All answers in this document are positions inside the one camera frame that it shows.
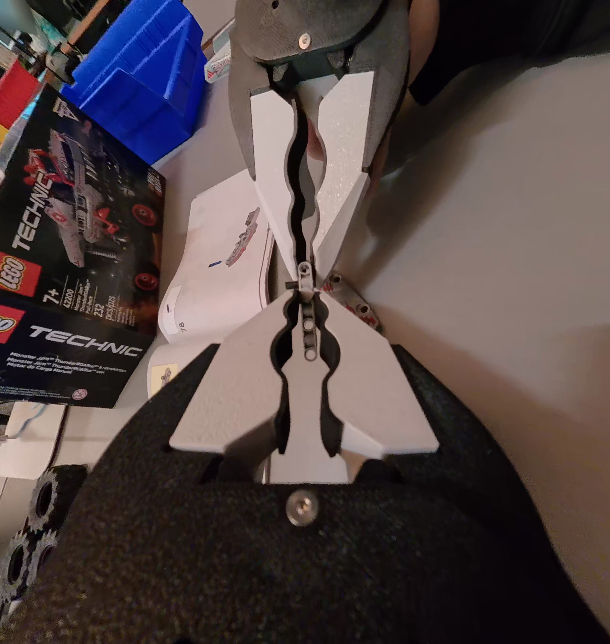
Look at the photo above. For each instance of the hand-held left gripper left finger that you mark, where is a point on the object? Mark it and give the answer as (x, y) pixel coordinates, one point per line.
(224, 402)

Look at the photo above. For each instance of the open instruction booklet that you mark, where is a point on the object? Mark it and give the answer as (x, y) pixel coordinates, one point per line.
(219, 281)

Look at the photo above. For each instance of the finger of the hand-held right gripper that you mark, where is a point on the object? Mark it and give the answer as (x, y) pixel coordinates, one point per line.
(270, 151)
(345, 141)

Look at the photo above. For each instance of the red and white packet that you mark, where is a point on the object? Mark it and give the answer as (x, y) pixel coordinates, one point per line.
(218, 68)

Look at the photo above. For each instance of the black toy set box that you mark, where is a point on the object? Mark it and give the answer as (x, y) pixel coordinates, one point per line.
(73, 226)

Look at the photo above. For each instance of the person's right forearm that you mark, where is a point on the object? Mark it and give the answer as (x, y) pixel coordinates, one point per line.
(511, 30)

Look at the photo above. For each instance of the red storage bin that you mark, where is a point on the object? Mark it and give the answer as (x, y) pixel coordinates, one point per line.
(13, 90)

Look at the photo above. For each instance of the blue storage bin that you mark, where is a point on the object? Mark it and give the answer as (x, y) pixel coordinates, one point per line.
(139, 75)

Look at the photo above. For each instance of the grey desk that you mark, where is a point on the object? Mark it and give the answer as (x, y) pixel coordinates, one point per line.
(486, 251)

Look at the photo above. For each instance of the grey printed toy panel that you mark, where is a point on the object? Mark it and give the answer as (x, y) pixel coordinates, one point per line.
(353, 302)

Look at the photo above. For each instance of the grey toy brick beam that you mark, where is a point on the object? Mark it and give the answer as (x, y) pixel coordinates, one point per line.
(307, 297)

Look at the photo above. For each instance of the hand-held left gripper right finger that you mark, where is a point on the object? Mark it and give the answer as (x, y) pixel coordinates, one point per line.
(380, 402)

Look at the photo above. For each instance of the black rubber Lego tyres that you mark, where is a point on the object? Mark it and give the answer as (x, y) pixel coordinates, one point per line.
(33, 453)

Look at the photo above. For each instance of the black toy tyre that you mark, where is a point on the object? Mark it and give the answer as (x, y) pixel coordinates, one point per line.
(8, 578)
(48, 546)
(66, 483)

